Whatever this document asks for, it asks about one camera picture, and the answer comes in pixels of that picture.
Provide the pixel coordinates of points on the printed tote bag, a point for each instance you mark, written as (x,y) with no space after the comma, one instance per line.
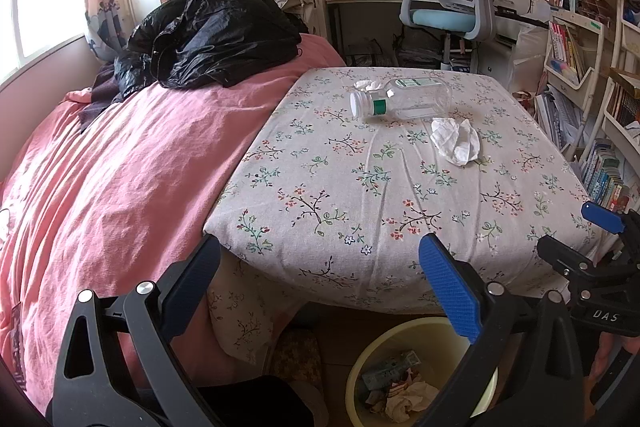
(525,98)

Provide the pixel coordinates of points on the patterned slipper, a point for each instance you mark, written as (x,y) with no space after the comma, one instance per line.
(297,357)

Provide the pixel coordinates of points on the clear plastic bottle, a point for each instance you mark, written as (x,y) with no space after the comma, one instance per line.
(405,102)

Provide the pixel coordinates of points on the dark purple cloth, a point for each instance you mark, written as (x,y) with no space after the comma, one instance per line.
(102,97)

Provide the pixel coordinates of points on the pile of loose papers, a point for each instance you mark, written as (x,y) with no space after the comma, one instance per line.
(557,117)

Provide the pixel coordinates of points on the dark striped bag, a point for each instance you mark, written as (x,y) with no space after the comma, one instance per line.
(365,53)

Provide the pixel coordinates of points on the yellow plastic bin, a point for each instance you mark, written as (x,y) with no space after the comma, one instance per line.
(365,367)

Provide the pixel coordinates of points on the white book rack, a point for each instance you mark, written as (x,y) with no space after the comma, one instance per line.
(597,57)

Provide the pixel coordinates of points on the floral bed sheet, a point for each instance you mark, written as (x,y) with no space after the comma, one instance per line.
(350,187)

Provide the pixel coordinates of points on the black puffer jacket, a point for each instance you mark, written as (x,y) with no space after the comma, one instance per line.
(210,37)

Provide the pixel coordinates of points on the green printed packet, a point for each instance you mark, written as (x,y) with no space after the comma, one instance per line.
(387,369)

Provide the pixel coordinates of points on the white paper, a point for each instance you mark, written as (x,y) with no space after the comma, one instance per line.
(412,402)

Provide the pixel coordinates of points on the large white plastic bag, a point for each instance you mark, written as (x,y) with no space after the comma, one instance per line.
(530,57)

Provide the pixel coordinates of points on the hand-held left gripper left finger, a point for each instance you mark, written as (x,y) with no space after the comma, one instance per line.
(192,282)

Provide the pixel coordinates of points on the small white tissue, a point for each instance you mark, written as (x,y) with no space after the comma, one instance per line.
(367,85)

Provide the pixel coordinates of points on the pink blanket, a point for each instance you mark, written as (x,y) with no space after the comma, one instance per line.
(125,187)

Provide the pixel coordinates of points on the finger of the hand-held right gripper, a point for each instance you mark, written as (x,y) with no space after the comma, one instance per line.
(570,259)
(607,217)

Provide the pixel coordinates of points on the white drawer cabinet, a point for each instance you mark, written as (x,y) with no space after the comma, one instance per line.
(492,59)

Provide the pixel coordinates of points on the dark pile under desk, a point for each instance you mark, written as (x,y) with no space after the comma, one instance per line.
(417,53)

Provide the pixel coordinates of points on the window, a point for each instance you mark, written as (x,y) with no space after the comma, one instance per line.
(40,17)

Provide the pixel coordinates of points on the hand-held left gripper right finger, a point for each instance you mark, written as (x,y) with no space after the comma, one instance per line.
(447,287)

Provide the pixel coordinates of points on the books in rack pocket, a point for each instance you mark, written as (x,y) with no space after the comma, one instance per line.
(565,49)

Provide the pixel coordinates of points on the person's right hand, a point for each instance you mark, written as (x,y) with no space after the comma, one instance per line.
(605,357)

